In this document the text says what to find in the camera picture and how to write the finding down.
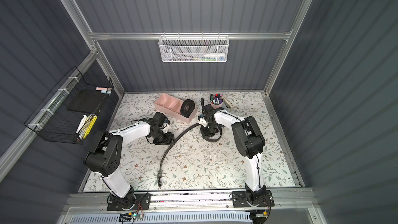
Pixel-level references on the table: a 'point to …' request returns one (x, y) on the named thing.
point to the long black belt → (187, 108)
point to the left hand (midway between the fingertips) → (170, 143)
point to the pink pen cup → (216, 100)
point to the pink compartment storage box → (172, 106)
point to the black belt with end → (159, 174)
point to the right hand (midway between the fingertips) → (206, 136)
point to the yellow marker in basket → (90, 127)
